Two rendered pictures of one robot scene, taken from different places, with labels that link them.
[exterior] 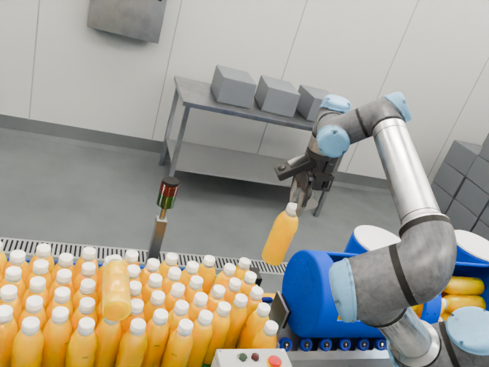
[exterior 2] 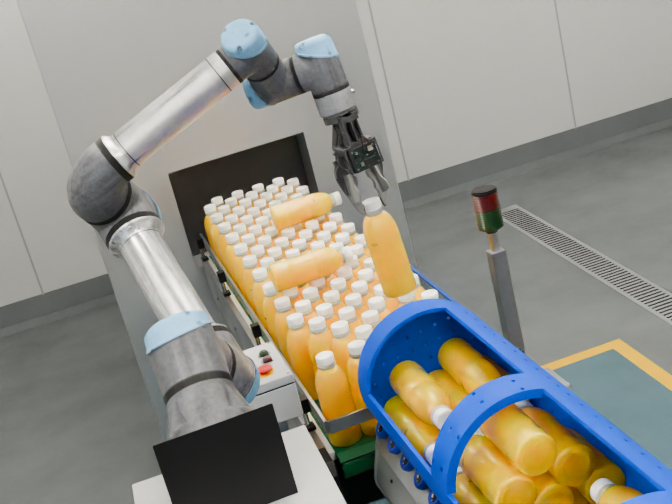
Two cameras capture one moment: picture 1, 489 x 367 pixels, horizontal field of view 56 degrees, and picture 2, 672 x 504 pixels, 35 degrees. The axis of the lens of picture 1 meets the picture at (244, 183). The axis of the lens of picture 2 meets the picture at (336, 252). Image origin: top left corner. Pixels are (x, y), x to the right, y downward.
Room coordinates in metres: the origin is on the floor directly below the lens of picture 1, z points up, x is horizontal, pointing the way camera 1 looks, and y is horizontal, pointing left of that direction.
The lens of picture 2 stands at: (1.53, -2.20, 2.06)
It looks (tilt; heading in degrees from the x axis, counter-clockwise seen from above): 20 degrees down; 101
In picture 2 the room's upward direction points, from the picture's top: 14 degrees counter-clockwise
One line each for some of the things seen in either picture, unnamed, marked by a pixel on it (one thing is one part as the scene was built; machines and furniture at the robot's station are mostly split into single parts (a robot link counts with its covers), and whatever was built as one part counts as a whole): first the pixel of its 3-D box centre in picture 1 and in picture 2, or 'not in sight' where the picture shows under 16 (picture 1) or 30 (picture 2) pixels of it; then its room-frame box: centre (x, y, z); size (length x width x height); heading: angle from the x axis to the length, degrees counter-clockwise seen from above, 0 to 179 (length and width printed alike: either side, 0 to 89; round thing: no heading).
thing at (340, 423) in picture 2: not in sight; (415, 395); (1.21, -0.17, 0.96); 0.40 x 0.01 x 0.03; 23
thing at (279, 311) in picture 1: (279, 314); not in sight; (1.24, -0.25, 0.99); 0.10 x 0.02 x 0.12; 23
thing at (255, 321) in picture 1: (253, 333); (367, 389); (1.11, -0.17, 1.00); 0.07 x 0.07 x 0.19
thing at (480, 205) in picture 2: (169, 187); (485, 200); (1.42, 0.25, 1.23); 0.06 x 0.06 x 0.04
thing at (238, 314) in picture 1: (231, 324); not in sight; (1.12, -0.10, 1.00); 0.07 x 0.07 x 0.19
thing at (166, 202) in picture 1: (166, 198); (489, 217); (1.42, 0.25, 1.18); 0.06 x 0.06 x 0.05
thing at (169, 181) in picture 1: (166, 199); (489, 219); (1.42, 0.25, 1.18); 0.06 x 0.06 x 0.16
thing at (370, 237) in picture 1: (382, 242); not in sight; (1.92, -0.70, 1.03); 0.28 x 0.28 x 0.01
